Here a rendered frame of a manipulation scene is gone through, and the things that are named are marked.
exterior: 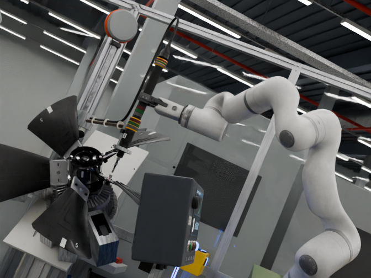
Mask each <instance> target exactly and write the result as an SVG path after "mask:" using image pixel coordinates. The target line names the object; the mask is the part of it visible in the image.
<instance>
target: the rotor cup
mask: <svg viewBox="0 0 371 278"><path fill-rule="evenodd" d="M84 156H88V157H89V160H87V161H85V160H84V159H83V157H84ZM100 166H102V167H103V156H102V154H101V153H100V152H99V151H98V150H97V149H96V148H93V147H90V146H82V147H77V148H75V149H74V150H73V151H72V152H71V153H70V156H69V167H68V184H65V187H66V188H67V189H68V188H69V187H70V185H71V181H72V178H73V176H75V177H77V178H78V179H79V180H80V181H81V182H82V183H83V184H84V185H85V186H86V187H87V189H88V190H89V196H92V195H95V194H97V193H99V192H100V191H101V190H102V188H103V186H104V180H103V179H104V177H103V176H101V175H99V174H103V173H102V170H101V172H100ZM82 172H83V178H82V177H81V174H82ZM97 176H99V177H101V178H103V179H101V178H98V177H97Z"/></svg>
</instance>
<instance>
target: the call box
mask: <svg viewBox="0 0 371 278"><path fill-rule="evenodd" d="M208 257H209V253H203V252H202V250H196V251H195V257H194V263H192V264H189V265H185V266H181V267H179V269H182V270H184V271H186V272H188V273H190V274H193V275H195V276H199V275H201V274H202V272H203V270H204V267H205V266H203V264H204V262H205V259H206V258H208Z"/></svg>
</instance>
